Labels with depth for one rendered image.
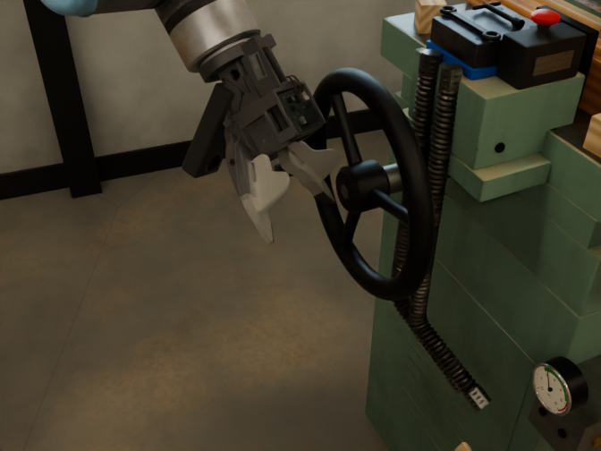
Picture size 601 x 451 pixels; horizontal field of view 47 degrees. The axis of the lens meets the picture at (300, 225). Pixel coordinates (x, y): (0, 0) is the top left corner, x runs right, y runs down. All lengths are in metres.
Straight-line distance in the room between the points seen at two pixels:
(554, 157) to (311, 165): 0.27
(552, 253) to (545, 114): 0.17
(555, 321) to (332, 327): 0.96
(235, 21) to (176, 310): 1.22
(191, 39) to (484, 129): 0.32
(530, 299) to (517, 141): 0.23
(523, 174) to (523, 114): 0.07
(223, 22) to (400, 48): 0.39
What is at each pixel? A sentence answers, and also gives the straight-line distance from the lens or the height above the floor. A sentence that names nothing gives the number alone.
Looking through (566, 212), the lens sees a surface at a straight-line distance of 0.84.
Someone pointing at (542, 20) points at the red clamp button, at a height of 1.02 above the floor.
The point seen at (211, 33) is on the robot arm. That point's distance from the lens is 0.74.
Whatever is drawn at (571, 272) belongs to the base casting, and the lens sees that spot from 0.86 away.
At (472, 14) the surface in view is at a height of 1.00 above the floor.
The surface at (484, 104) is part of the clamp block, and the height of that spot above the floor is 0.95.
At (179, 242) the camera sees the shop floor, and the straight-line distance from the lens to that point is 2.07.
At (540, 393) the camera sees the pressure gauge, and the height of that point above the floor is 0.64.
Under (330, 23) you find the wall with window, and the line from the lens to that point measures 2.35.
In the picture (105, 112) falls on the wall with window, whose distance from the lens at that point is 2.28.
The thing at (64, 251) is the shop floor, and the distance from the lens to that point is 2.12.
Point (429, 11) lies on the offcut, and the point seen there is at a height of 0.93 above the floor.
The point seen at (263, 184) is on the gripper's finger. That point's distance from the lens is 0.71.
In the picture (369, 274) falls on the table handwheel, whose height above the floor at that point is 0.70.
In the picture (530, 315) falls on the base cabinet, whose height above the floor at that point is 0.65.
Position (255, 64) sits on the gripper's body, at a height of 0.98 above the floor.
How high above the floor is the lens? 1.30
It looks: 38 degrees down
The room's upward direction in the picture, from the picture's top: straight up
